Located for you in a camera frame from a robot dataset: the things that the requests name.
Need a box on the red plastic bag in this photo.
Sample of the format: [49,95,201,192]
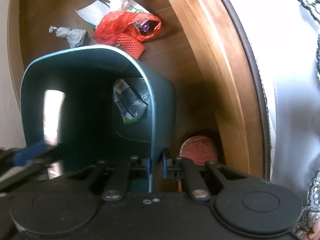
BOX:
[94,11,162,46]

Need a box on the grey paper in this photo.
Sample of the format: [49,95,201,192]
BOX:
[48,26,87,48]

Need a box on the white paper sheet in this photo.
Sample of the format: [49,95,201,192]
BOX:
[75,0,110,28]

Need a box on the white green snack wrapper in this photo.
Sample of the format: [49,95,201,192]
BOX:
[103,0,151,14]

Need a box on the dark teal trash bin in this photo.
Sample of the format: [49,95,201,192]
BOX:
[20,45,176,192]

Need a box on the red foam fruit net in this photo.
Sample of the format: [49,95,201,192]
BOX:
[116,34,145,59]

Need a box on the wooden bed frame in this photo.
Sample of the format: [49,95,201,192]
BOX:
[169,0,270,179]

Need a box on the white lace bed sheet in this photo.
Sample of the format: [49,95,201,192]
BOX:
[229,0,319,239]

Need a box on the red slipper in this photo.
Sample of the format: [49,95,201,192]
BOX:
[179,135,219,165]

